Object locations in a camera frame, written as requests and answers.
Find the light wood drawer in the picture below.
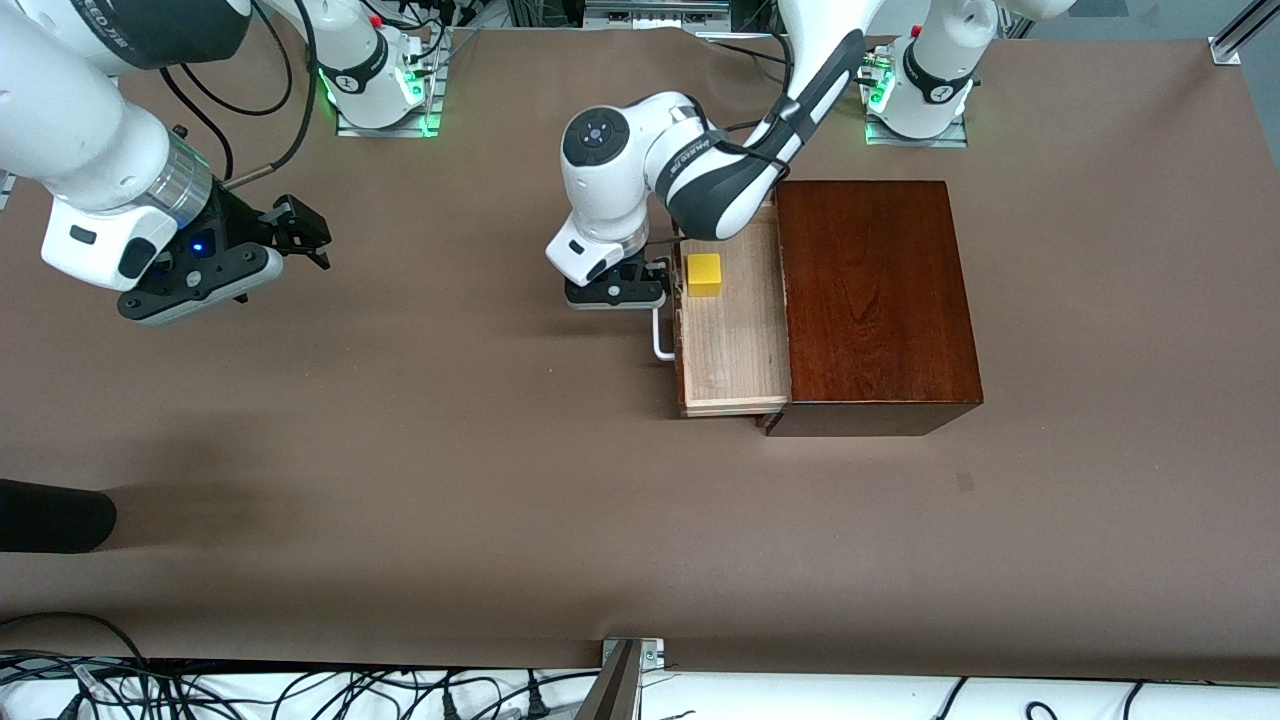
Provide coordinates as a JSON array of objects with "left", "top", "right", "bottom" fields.
[{"left": 652, "top": 205, "right": 792, "bottom": 419}]

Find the dark red-brown wooden cabinet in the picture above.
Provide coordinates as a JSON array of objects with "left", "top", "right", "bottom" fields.
[{"left": 765, "top": 180, "right": 984, "bottom": 438}]

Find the metal equipment rack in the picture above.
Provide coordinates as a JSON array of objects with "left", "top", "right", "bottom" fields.
[{"left": 583, "top": 0, "right": 738, "bottom": 31}]

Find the black rounded object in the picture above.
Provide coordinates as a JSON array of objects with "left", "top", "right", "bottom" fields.
[{"left": 0, "top": 479, "right": 118, "bottom": 555}]

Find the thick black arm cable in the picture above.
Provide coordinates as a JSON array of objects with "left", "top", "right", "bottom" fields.
[{"left": 222, "top": 0, "right": 322, "bottom": 191}]

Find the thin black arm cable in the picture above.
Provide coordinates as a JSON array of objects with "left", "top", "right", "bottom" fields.
[{"left": 158, "top": 5, "right": 296, "bottom": 181}]

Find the metal base plate, green light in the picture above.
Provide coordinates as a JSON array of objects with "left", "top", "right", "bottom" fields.
[
  {"left": 860, "top": 55, "right": 971, "bottom": 150},
  {"left": 335, "top": 55, "right": 447, "bottom": 139}
]

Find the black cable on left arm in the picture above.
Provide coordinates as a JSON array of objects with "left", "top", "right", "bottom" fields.
[{"left": 705, "top": 30, "right": 803, "bottom": 169}]

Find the aluminium post with bracket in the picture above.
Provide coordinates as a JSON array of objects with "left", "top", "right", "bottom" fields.
[{"left": 575, "top": 637, "right": 667, "bottom": 720}]

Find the black cable tangle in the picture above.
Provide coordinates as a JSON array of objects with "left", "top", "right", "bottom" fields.
[{"left": 0, "top": 611, "right": 603, "bottom": 720}]

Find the aluminium frame profile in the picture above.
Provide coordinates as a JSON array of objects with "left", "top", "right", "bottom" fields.
[{"left": 1208, "top": 0, "right": 1280, "bottom": 67}]

